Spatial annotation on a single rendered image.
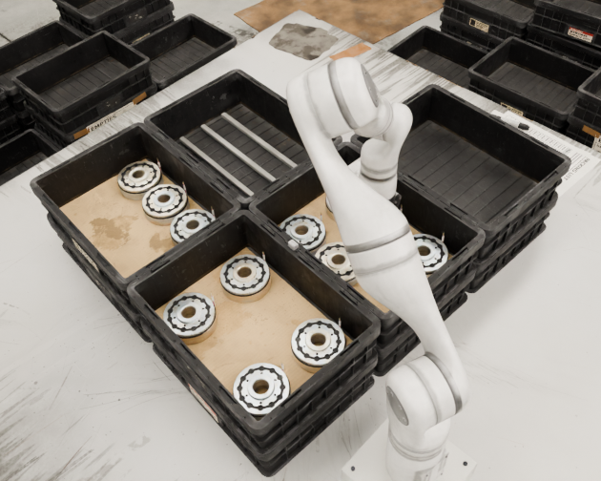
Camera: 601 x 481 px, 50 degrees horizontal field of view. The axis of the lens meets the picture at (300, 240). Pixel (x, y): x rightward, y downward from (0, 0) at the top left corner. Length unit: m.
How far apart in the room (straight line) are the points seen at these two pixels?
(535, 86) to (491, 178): 1.12
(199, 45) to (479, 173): 1.61
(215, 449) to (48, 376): 0.41
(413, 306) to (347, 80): 0.30
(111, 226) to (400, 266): 0.84
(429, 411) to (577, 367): 0.62
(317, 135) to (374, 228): 0.14
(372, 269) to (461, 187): 0.73
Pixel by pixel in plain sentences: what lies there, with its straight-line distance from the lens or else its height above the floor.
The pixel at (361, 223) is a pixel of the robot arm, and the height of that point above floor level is 1.28.
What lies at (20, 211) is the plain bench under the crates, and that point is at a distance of 1.84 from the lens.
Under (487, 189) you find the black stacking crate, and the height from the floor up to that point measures 0.83.
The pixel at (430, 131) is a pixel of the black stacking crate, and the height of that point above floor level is 0.83.
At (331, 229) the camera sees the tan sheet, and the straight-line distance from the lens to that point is 1.42.
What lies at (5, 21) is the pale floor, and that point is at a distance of 4.18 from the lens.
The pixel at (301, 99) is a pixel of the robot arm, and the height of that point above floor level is 1.40.
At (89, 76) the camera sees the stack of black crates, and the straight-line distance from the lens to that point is 2.62.
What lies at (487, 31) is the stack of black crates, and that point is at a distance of 2.91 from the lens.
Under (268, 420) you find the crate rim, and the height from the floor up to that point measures 0.93.
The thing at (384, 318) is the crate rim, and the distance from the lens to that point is 1.17.
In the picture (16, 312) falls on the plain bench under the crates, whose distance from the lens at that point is 1.62.
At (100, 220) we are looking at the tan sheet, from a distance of 1.54.
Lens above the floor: 1.90
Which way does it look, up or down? 50 degrees down
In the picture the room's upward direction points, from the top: 4 degrees counter-clockwise
